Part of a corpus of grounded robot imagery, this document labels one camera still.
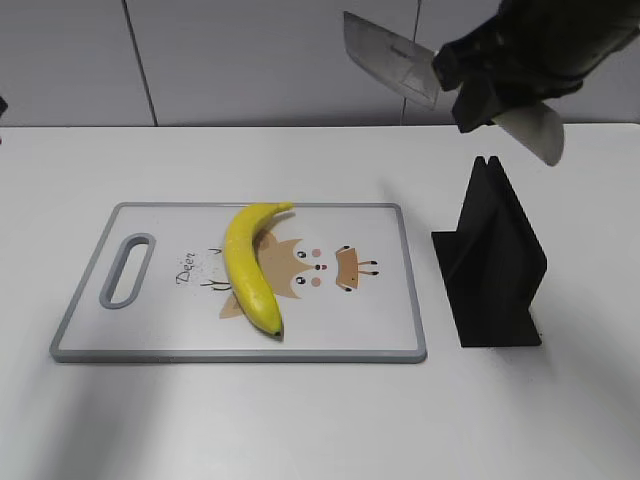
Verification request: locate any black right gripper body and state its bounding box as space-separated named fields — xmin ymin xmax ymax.
xmin=432 ymin=0 xmax=639 ymax=108

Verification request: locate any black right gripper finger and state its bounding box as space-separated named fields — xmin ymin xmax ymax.
xmin=452 ymin=75 xmax=515 ymax=133

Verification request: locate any white-handled kitchen knife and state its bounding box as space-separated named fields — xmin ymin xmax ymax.
xmin=343 ymin=11 xmax=565 ymax=166

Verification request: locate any yellow plastic banana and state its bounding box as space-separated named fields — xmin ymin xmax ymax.
xmin=223 ymin=202 xmax=294 ymax=337

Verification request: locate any black knife stand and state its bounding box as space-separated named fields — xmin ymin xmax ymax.
xmin=431 ymin=156 xmax=547 ymax=347

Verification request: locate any white grey-rimmed cutting board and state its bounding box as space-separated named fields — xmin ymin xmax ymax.
xmin=50 ymin=202 xmax=426 ymax=363

